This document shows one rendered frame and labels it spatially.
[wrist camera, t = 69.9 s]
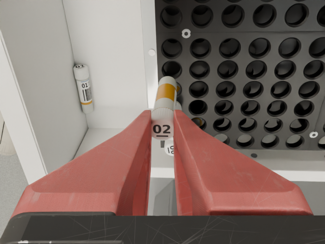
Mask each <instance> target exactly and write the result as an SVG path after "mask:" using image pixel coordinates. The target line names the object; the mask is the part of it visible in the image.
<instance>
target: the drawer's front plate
mask: <svg viewBox="0 0 325 244"><path fill-rule="evenodd" d="M74 67H75V61H74V54H73V50H72V45H71V40H70V35H69V30H68V25H67V20H66V16H65V11H64V6H63V1H62V0H0V111H1V114H2V116H3V119H4V121H5V124H6V126H7V129H8V132H9V134H10V137H11V139H12V142H13V145H14V147H15V150H16V153H17V155H18V158H19V160H20V163H21V166H22V168H23V171H24V173H25V176H26V178H27V181H28V183H29V185H30V184H31V183H33V182H35V181H37V180H38V179H40V178H42V177H43V176H45V175H47V174H49V173H50V172H52V171H54V170H56V169H58V168H59V167H61V166H63V165H65V164H66V163H68V162H70V161H72V160H73V159H74V157H75V155H76V153H77V151H78V149H79V147H80V145H81V143H82V141H83V139H84V137H85V135H86V133H87V131H88V129H89V128H88V123H87V118H86V114H85V113H84V112H83V110H82V106H81V102H80V98H79V92H78V87H77V82H76V79H75V76H74V70H73V68H74Z"/></svg>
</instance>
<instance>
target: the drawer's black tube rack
mask: <svg viewBox="0 0 325 244"><path fill-rule="evenodd" d="M162 17H163V20H164V21H165V22H166V23H167V24H170V25H173V24H176V23H178V22H179V20H180V18H181V14H180V12H179V10H178V9H177V8H175V7H168V8H166V9H165V10H164V11H163V13H162ZM156 35H182V36H183V37H184V38H186V87H185V114H186V115H187V116H188V117H189V118H190V119H191V120H192V119H193V118H201V119H202V123H203V125H202V126H199V128H200V129H202V130H203V131H204V132H206V133H207V134H209V135H211V136H213V137H215V136H216V135H218V134H224V135H226V136H227V139H226V140H225V141H224V142H223V143H225V144H226V145H228V146H230V147H232V148H233V149H249V150H304V151H325V144H320V143H319V140H320V139H321V138H323V137H325V0H187V18H186V29H184V30H183V31H182V32H173V33H156ZM241 135H250V136H251V139H250V140H249V141H248V142H245V143H242V142H239V141H238V140H237V139H238V138H239V137H240V136H241ZM267 135H275V136H276V138H275V140H274V141H273V142H271V143H264V142H262V139H263V138H264V137H265V136H267ZM294 135H298V136H301V137H300V140H299V141H298V142H296V143H287V139H288V138H289V137H291V136H294Z"/></svg>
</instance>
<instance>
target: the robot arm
mask: <svg viewBox="0 0 325 244"><path fill-rule="evenodd" d="M151 142H152V135H151V110H144V111H143V112H142V113H141V114H140V115H139V116H138V117H137V118H136V119H134V120H133V121H132V122H131V123H130V124H129V125H128V126H127V127H126V128H125V129H124V130H123V131H121V132H120V133H118V134H117V135H115V136H113V137H111V138H110V139H108V140H106V141H104V142H103V143H101V144H99V145H98V146H96V147H94V148H92V149H91V150H89V151H87V152H85V153H84V154H82V155H80V156H78V157H77V158H75V159H73V160H72V161H70V162H68V163H66V164H65V165H63V166H61V167H59V168H58V169H56V170H54V171H52V172H50V173H49V174H47V175H45V176H43V177H42V178H40V179H38V180H37V181H35V182H33V183H31V184H30V185H28V186H27V187H26V188H25V190H24V192H23V193H22V196H21V198H20V200H19V202H18V204H17V206H16V208H15V210H14V212H13V214H12V216H11V218H10V220H9V222H8V224H7V226H6V228H5V230H4V232H3V234H2V236H1V238H0V244H325V215H313V213H312V211H311V209H310V207H309V205H308V203H307V200H306V198H305V196H304V194H303V192H302V190H301V189H300V187H299V186H298V185H296V184H295V183H293V182H291V181H289V180H288V179H286V178H284V177H282V176H281V175H279V174H277V173H275V172H273V171H272V170H270V169H268V168H266V167H265V166H263V165H261V164H259V163H258V162H256V161H254V160H253V159H251V158H249V157H247V156H246V155H244V154H242V153H240V152H239V151H237V150H235V149H233V148H232V147H230V146H228V145H226V144H225V143H223V142H221V141H220V140H218V139H216V138H214V137H213V136H211V135H209V134H207V133H206V132H204V131H203V130H202V129H200V128H199V127H198V126H197V125H196V124H195V123H194V122H193V121H192V120H191V119H190V118H189V117H188V116H187V115H186V114H185V113H184V112H182V111H181V110H179V109H175V110H174V135H173V142H174V175H175V186H176V198H177V215H148V198H149V186H150V175H151Z"/></svg>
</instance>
